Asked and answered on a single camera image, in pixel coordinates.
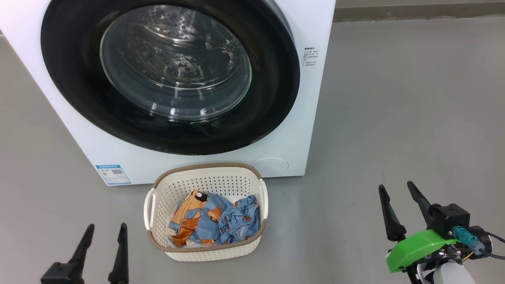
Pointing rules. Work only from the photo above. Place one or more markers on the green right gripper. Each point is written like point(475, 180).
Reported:
point(414, 246)

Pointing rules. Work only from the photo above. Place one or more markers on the orange and blue cartoon garment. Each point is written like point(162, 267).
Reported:
point(189, 223)

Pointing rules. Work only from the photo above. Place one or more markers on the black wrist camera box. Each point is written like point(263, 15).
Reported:
point(61, 274)
point(449, 219)

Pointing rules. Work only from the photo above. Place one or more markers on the cream perforated laundry basket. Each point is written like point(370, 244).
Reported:
point(205, 179)

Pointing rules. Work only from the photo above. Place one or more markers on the round drain filter cover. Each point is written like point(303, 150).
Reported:
point(270, 166)

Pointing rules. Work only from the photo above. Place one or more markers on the blue energy label sticker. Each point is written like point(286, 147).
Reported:
point(113, 174)

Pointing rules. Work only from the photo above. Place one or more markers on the black round glass washer door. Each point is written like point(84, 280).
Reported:
point(71, 79)

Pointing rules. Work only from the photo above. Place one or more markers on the white front-load washing machine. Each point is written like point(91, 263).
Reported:
point(311, 118)

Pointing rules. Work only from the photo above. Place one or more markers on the blue cartoon print garment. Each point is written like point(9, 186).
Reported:
point(240, 221)

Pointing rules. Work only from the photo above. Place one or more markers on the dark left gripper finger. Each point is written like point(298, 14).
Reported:
point(120, 260)
point(82, 246)

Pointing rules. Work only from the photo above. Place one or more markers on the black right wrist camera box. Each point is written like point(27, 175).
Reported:
point(449, 219)

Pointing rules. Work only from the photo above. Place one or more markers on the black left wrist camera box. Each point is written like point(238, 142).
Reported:
point(61, 274)

